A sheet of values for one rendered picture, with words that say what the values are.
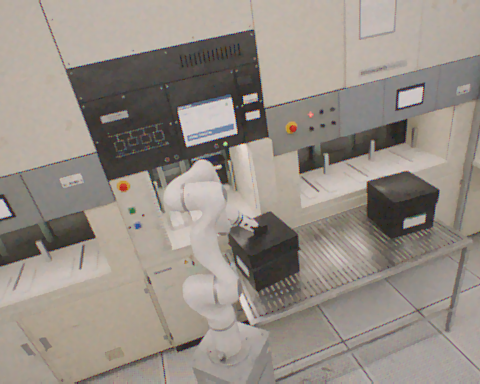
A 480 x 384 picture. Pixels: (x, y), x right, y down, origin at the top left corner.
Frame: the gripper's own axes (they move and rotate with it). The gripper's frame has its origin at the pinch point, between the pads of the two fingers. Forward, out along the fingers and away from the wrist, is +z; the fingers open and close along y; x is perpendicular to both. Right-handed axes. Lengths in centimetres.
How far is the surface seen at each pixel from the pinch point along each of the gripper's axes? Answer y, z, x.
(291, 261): -13.7, 19.4, 6.1
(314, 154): 62, 61, -55
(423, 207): -27, 71, -55
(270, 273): -13.7, 11.0, 16.3
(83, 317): 44, -42, 105
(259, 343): -41, 1, 39
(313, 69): 22, -8, -86
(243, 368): -48, -7, 47
